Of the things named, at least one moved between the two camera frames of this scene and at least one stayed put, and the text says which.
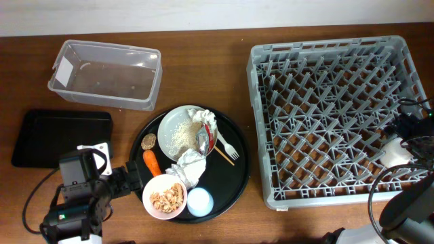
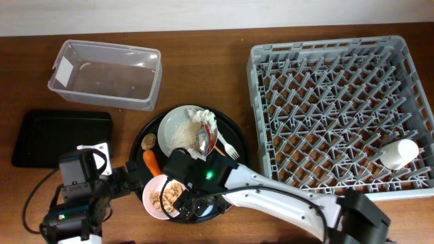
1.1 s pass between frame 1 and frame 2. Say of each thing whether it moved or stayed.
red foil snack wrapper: stayed
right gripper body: moved
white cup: stayed
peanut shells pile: stayed
